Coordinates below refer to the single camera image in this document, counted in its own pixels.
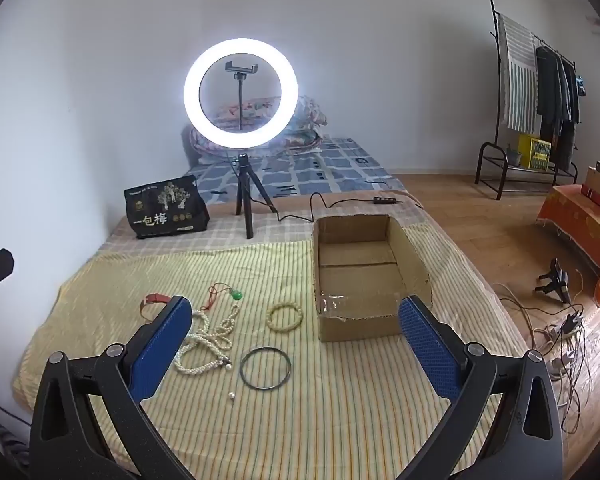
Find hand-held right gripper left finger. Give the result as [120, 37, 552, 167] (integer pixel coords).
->
[29, 295, 196, 480]

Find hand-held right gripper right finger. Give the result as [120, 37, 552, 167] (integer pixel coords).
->
[397, 295, 568, 480]

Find white pearl necklace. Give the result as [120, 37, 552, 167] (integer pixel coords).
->
[172, 300, 241, 375]

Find red strap watch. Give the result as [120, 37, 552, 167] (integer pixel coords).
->
[139, 292, 174, 320]

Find dark metal bangle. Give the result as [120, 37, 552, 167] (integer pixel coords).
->
[238, 345, 292, 391]

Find green pendant red cord necklace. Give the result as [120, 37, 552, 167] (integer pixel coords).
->
[203, 282, 245, 314]

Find pale beaded bracelet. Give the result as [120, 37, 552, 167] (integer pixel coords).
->
[266, 301, 304, 332]

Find yellow striped blanket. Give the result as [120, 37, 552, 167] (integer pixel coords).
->
[12, 236, 537, 480]

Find black printed bag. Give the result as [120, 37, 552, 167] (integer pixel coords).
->
[123, 175, 211, 240]

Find white power strip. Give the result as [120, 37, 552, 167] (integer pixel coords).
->
[544, 310, 589, 342]

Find small black floor tripod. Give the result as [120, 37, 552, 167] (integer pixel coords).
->
[533, 258, 573, 305]

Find orange covered bench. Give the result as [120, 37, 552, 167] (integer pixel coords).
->
[535, 183, 600, 307]

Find blue patterned bedsheet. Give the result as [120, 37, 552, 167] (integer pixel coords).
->
[184, 135, 409, 207]

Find yellow plastic crate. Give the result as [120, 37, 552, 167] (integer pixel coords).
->
[517, 133, 553, 171]

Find black metal clothes rack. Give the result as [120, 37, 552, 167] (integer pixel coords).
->
[474, 0, 582, 200]

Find dark hanging jacket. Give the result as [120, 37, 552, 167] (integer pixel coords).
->
[559, 55, 582, 171]

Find black phone clamp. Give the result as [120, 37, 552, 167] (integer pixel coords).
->
[224, 60, 259, 133]

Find striped hanging cloth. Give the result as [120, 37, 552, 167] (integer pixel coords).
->
[497, 12, 540, 134]

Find grey hanging coat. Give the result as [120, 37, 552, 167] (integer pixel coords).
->
[535, 45, 567, 134]

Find tangled floor cables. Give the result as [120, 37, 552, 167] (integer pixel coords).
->
[494, 270, 600, 437]

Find black ring light cable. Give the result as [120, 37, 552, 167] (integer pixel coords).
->
[274, 192, 381, 224]

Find white ring light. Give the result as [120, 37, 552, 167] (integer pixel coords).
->
[183, 37, 299, 151]

